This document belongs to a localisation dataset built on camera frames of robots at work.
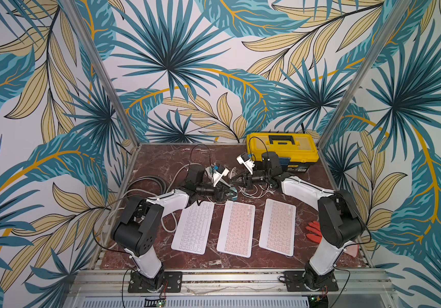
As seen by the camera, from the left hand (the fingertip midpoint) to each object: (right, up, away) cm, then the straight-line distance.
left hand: (233, 194), depth 82 cm
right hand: (-1, +6, +1) cm, 6 cm away
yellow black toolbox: (+31, +19, +12) cm, 39 cm away
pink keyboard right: (+21, -17, +5) cm, 27 cm away
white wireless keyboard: (-18, -15, +4) cm, 24 cm away
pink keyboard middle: (+2, -19, +3) cm, 19 cm away
